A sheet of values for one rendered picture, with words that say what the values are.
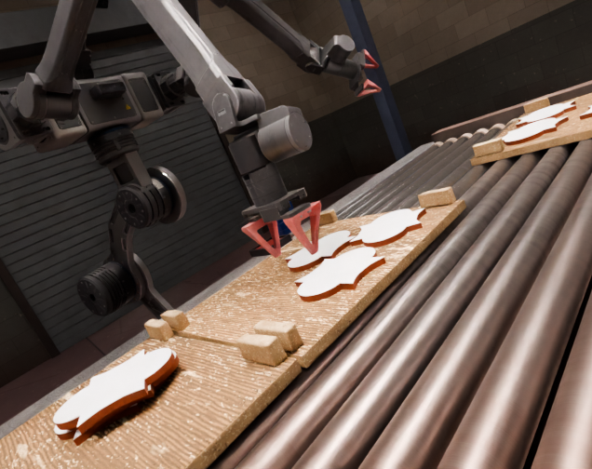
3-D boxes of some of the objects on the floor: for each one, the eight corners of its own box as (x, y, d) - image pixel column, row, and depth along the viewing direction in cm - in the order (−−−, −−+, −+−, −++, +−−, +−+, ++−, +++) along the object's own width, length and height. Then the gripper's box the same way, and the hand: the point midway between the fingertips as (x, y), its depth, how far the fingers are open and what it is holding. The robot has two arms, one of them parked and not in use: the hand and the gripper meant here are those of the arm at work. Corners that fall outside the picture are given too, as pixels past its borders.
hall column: (396, 190, 519) (254, -195, 422) (410, 180, 538) (278, -190, 441) (417, 185, 492) (272, -226, 395) (432, 175, 510) (296, -221, 413)
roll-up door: (45, 361, 441) (-154, 52, 366) (269, 229, 620) (167, 3, 545) (47, 368, 413) (-167, 34, 338) (282, 227, 592) (176, -11, 517)
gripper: (219, 183, 67) (257, 265, 70) (268, 165, 56) (310, 262, 59) (248, 170, 71) (284, 247, 74) (300, 150, 60) (338, 242, 63)
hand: (293, 250), depth 67 cm, fingers open, 9 cm apart
